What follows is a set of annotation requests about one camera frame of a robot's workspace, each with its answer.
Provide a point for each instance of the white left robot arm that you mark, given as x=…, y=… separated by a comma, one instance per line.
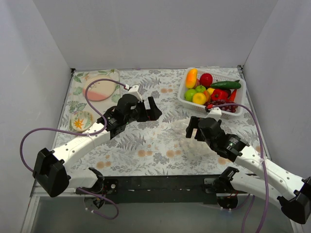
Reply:
x=53, y=168

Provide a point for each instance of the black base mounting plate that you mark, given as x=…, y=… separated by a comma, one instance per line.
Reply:
x=166, y=189

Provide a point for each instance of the aluminium frame rail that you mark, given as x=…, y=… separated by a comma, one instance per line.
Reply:
x=39, y=191

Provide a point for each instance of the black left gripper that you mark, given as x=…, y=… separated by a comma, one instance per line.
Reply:
x=145, y=111

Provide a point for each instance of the green cucumber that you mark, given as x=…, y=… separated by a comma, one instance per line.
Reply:
x=226, y=85

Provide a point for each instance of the white plastic basket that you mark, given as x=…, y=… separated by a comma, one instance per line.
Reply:
x=240, y=95

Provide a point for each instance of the leaf pattern tray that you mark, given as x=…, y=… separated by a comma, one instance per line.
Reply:
x=76, y=102

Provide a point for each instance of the orange carrot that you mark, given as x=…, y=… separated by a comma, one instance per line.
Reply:
x=232, y=96

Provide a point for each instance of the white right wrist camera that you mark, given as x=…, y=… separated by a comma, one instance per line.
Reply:
x=214, y=113

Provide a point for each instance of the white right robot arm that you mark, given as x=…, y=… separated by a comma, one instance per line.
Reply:
x=289, y=192

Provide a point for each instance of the yellow lemon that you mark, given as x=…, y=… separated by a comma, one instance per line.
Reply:
x=199, y=98

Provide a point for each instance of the yellow orange mango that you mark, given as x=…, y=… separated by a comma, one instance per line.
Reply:
x=191, y=79

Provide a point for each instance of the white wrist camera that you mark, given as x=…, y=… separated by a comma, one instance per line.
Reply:
x=134, y=90
x=214, y=113

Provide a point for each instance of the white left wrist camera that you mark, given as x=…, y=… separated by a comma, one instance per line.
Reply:
x=134, y=90

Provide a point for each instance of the small orange fruit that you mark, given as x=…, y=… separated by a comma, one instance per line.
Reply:
x=207, y=95

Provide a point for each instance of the red bell pepper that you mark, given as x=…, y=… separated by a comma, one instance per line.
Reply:
x=219, y=94

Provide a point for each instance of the floral table mat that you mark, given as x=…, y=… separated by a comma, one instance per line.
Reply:
x=149, y=148

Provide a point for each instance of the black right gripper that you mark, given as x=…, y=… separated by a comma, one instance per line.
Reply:
x=197, y=129

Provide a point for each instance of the clear zip top bag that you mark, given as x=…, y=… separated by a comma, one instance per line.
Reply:
x=194, y=153

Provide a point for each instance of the red apple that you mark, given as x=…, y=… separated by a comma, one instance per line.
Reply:
x=206, y=79

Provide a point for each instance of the green apple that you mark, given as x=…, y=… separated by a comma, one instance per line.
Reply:
x=189, y=94

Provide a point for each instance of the purple grape bunch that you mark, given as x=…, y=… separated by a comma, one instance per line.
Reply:
x=226, y=105

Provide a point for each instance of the floral small bowl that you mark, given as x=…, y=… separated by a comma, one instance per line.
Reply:
x=81, y=121

